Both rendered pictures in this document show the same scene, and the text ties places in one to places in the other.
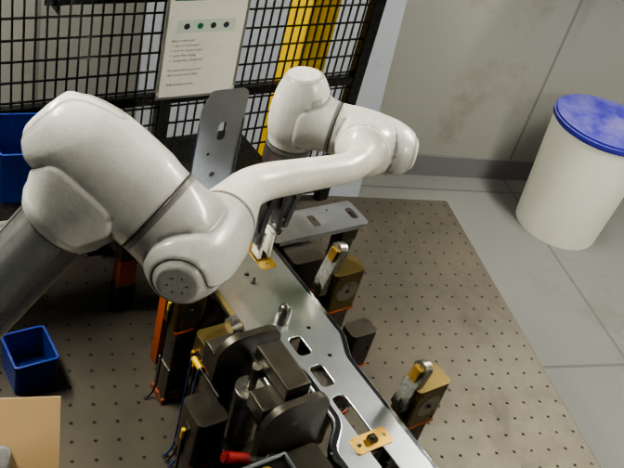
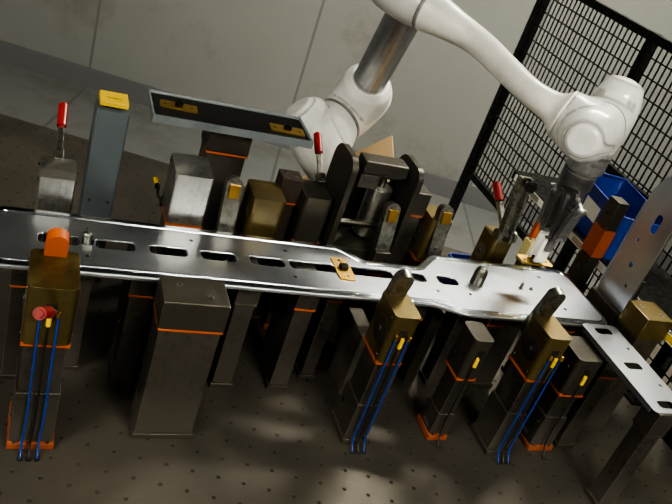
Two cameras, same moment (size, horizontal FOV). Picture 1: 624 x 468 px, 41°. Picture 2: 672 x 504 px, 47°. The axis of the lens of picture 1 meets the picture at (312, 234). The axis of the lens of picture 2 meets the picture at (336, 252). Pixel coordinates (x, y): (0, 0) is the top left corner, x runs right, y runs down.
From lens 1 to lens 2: 221 cm
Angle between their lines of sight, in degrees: 85
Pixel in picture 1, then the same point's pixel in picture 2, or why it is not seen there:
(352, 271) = (544, 326)
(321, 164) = (508, 58)
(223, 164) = (641, 263)
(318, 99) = (603, 89)
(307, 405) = (347, 155)
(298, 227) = (616, 349)
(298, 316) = (483, 294)
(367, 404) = (381, 285)
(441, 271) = not seen: outside the picture
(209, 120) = (654, 203)
